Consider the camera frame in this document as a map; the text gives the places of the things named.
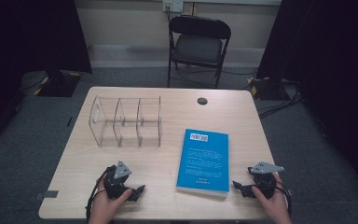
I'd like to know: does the person's left hand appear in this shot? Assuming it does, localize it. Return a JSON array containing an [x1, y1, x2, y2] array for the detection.
[[88, 174, 134, 224]]

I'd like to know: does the white wall outlet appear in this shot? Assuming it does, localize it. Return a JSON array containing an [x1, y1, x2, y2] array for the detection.
[[162, 0, 185, 14]]

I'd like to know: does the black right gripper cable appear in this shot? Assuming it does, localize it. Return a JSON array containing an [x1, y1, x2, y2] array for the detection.
[[275, 181, 294, 217]]

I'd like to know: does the black stand base yellow tape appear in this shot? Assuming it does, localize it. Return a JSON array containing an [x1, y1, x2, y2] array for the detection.
[[246, 76, 294, 102], [33, 69, 84, 98]]

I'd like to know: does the grey floor tape strip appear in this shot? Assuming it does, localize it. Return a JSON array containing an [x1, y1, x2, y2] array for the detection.
[[34, 189, 60, 201]]

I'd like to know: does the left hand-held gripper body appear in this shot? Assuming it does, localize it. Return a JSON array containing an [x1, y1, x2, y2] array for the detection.
[[103, 160, 134, 201]]

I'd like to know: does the black folding chair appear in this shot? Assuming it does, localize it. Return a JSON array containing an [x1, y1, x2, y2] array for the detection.
[[167, 14, 233, 90]]

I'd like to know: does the blue book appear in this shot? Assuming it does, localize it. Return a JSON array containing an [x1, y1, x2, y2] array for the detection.
[[175, 128, 231, 198]]

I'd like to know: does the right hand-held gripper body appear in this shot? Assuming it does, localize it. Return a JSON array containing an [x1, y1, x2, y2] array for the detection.
[[247, 161, 285, 201]]

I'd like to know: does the black floor cables bundle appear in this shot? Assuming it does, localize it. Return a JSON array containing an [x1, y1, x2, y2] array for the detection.
[[256, 79, 305, 120]]

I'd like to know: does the clear acrylic divided rack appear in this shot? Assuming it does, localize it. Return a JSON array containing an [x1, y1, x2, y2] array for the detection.
[[88, 94, 163, 148]]

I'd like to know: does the black curtain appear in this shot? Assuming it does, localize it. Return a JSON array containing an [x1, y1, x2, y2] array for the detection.
[[0, 0, 93, 157], [255, 0, 358, 202]]

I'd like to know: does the person's right hand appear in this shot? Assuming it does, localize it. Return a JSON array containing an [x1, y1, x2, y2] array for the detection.
[[250, 172, 293, 224]]

